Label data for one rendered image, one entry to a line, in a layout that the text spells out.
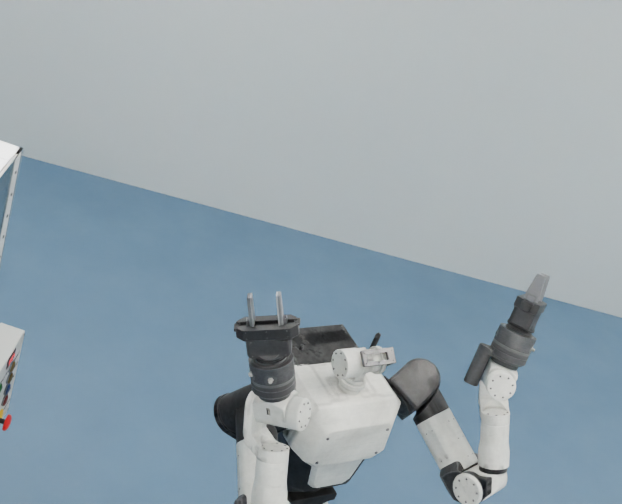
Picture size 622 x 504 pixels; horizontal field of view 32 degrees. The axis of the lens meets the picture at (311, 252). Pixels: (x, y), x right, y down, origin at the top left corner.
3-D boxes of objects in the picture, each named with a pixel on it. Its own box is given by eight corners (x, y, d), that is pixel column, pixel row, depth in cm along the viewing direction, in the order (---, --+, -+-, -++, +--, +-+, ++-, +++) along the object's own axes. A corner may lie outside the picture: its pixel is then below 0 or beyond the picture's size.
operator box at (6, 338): (8, 409, 261) (26, 330, 247) (-19, 457, 247) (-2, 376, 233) (-16, 401, 261) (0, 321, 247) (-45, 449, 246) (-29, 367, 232)
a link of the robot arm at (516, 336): (558, 307, 245) (536, 354, 247) (519, 290, 249) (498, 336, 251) (548, 310, 234) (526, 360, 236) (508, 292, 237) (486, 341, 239)
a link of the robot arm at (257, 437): (244, 391, 212) (239, 456, 214) (285, 399, 209) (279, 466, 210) (259, 384, 218) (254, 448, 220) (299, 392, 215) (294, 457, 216)
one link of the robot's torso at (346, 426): (211, 424, 265) (251, 317, 246) (327, 408, 283) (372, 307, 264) (261, 519, 246) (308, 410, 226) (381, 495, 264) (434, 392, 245)
